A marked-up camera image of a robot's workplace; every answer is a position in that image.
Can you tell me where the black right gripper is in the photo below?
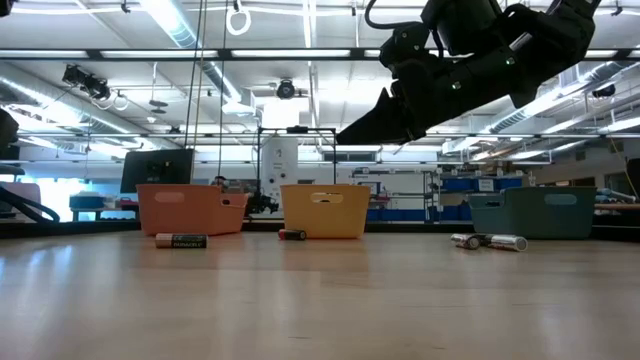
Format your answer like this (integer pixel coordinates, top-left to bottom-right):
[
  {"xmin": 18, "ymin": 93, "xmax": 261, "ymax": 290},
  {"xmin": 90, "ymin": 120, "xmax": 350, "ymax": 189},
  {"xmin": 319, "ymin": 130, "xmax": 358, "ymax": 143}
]
[{"xmin": 335, "ymin": 47, "xmax": 531, "ymax": 147}]

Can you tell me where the short silver battery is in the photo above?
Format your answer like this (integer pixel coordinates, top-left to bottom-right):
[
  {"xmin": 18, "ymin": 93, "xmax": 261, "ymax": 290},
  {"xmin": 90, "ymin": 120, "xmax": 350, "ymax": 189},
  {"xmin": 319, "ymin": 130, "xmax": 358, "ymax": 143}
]
[{"xmin": 450, "ymin": 233, "xmax": 482, "ymax": 251}]

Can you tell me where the silver and black battery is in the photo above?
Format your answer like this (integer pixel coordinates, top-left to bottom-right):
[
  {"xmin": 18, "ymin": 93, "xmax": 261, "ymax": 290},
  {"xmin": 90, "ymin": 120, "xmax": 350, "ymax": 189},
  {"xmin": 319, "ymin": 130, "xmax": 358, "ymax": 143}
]
[{"xmin": 473, "ymin": 233, "xmax": 529, "ymax": 253}]

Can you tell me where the copper and black Duracell battery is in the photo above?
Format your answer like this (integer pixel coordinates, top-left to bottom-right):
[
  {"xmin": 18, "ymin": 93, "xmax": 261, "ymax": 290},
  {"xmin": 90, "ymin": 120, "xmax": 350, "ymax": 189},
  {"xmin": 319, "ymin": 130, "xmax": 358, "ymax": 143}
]
[{"xmin": 154, "ymin": 232, "xmax": 209, "ymax": 250}]

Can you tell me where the blue bin shelving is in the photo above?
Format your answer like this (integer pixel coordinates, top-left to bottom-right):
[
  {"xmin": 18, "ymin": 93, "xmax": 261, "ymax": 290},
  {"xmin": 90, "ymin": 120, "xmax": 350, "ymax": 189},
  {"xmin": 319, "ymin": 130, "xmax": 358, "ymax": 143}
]
[{"xmin": 351, "ymin": 167, "xmax": 516, "ymax": 223}]

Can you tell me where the white cabinet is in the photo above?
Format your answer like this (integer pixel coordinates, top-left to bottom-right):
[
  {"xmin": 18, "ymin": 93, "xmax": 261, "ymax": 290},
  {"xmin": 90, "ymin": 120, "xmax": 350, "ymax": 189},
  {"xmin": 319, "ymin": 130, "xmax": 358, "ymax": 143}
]
[{"xmin": 260, "ymin": 137, "xmax": 300, "ymax": 199}]

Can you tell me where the yellow plastic bin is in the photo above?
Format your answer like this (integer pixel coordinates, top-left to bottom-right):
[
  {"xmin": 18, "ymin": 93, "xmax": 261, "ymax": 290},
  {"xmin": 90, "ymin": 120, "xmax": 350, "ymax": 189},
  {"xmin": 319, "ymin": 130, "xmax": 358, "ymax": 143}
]
[{"xmin": 279, "ymin": 183, "xmax": 372, "ymax": 240}]

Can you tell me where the small black background robot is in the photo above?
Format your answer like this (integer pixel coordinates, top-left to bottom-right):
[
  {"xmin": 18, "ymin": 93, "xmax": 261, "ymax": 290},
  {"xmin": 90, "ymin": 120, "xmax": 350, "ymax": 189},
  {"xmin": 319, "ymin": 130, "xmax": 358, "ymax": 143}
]
[{"xmin": 245, "ymin": 192, "xmax": 280, "ymax": 217}]

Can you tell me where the blue plastic bin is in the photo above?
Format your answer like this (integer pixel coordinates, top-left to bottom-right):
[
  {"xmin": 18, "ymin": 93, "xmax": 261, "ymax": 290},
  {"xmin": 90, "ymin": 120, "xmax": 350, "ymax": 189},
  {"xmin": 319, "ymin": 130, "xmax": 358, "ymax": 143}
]
[{"xmin": 468, "ymin": 185, "xmax": 598, "ymax": 240}]

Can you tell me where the orange plastic bin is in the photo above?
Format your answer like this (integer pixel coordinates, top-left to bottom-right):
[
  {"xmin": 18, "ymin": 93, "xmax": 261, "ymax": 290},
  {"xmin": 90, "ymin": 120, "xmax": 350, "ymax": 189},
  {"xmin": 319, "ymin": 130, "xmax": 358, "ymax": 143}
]
[{"xmin": 135, "ymin": 183, "xmax": 250, "ymax": 237}]

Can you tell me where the black monitor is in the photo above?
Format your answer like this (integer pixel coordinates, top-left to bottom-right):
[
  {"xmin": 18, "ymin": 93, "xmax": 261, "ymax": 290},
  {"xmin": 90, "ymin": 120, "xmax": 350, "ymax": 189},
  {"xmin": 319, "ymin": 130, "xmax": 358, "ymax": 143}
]
[{"xmin": 119, "ymin": 148, "xmax": 196, "ymax": 195}]

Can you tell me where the wooden workbench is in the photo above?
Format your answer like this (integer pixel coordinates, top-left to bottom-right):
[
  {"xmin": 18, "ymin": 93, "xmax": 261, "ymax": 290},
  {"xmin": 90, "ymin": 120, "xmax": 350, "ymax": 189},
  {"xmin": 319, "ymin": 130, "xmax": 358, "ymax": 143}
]
[{"xmin": 593, "ymin": 201, "xmax": 640, "ymax": 212}]

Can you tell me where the low bench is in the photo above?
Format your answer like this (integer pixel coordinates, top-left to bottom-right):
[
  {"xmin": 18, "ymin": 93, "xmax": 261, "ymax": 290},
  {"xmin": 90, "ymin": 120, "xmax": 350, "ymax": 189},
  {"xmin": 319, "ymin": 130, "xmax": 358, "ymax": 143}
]
[{"xmin": 69, "ymin": 207, "xmax": 143, "ymax": 223}]

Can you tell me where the teal box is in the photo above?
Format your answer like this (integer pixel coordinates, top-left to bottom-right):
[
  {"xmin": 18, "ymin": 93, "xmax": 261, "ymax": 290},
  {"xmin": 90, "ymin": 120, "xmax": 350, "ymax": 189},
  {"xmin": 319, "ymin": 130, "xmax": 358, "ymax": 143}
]
[{"xmin": 68, "ymin": 191, "xmax": 107, "ymax": 211}]

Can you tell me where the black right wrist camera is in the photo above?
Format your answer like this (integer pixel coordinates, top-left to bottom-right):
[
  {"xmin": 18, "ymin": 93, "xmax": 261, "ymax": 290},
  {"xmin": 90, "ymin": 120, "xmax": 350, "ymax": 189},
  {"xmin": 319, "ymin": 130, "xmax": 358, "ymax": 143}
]
[{"xmin": 378, "ymin": 22, "xmax": 432, "ymax": 69}]

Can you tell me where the black metal frame stand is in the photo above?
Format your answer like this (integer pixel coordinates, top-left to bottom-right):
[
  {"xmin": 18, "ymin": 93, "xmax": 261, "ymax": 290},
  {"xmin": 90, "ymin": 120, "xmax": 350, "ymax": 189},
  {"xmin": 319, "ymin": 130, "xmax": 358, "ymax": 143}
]
[{"xmin": 255, "ymin": 125, "xmax": 338, "ymax": 221}]

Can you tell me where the round black ceiling camera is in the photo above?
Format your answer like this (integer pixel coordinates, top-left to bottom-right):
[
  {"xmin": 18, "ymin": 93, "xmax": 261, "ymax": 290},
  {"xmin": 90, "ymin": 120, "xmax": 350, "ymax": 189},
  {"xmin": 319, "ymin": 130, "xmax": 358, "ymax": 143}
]
[{"xmin": 275, "ymin": 78, "xmax": 298, "ymax": 101}]

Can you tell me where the black table frame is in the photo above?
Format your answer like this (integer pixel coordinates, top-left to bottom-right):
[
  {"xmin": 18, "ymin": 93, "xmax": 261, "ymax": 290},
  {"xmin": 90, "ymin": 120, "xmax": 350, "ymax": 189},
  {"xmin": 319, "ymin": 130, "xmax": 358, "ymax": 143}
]
[{"xmin": 0, "ymin": 214, "xmax": 640, "ymax": 244}]

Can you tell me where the white hanging ring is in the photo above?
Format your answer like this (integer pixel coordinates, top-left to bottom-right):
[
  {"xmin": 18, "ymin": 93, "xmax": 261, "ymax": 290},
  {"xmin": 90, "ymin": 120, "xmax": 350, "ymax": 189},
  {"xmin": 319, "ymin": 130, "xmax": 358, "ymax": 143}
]
[{"xmin": 225, "ymin": 3, "xmax": 253, "ymax": 37}]

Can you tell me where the dark hanging cable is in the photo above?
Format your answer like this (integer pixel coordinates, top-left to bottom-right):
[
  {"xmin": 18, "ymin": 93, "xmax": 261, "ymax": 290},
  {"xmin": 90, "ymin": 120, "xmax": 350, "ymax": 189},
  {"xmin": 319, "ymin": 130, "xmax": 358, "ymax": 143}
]
[{"xmin": 183, "ymin": 0, "xmax": 204, "ymax": 150}]

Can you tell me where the silver ceiling duct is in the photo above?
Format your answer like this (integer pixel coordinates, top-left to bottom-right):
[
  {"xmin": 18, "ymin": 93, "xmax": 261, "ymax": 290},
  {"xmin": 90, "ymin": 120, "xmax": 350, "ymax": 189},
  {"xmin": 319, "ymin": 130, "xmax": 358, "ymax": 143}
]
[{"xmin": 138, "ymin": 0, "xmax": 244, "ymax": 104}]

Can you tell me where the white coiled cable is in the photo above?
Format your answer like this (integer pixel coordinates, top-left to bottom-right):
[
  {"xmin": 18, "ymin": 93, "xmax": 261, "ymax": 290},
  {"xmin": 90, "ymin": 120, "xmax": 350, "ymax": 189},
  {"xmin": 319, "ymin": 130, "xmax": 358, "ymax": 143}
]
[{"xmin": 91, "ymin": 88, "xmax": 130, "ymax": 112}]

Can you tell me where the black ribbed hose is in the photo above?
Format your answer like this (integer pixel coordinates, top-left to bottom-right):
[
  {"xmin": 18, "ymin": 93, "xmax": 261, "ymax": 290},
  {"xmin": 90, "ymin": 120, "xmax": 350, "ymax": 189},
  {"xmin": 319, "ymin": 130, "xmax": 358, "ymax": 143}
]
[{"xmin": 0, "ymin": 185, "xmax": 61, "ymax": 224}]

